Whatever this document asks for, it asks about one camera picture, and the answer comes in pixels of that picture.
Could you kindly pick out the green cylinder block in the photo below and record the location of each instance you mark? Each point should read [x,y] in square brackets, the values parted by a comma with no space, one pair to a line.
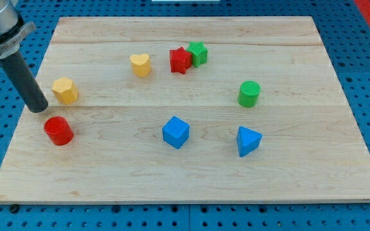
[249,93]

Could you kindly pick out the wooden board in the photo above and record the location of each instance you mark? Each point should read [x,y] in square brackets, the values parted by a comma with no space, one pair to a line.
[311,151]

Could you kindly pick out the yellow heart block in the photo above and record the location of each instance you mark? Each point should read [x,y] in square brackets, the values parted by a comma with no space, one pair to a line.
[140,64]

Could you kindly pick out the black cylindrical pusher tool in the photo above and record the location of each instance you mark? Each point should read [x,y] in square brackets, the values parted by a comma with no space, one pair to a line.
[24,82]

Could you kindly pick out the yellow hexagon block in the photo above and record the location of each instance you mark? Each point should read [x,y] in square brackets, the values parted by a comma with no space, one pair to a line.
[65,90]

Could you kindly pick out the red star block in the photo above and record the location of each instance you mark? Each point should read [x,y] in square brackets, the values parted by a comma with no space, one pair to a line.
[180,60]

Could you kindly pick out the green star block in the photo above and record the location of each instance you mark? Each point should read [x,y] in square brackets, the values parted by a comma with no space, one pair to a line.
[198,53]

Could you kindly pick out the red cylinder block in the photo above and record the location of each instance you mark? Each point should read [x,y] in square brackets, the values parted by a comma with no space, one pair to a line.
[58,130]

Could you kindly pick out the blue triangle block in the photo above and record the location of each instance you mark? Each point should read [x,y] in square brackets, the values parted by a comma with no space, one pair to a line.
[247,140]

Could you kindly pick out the blue cube block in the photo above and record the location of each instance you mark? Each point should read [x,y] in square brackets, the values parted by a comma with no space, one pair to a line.
[176,132]

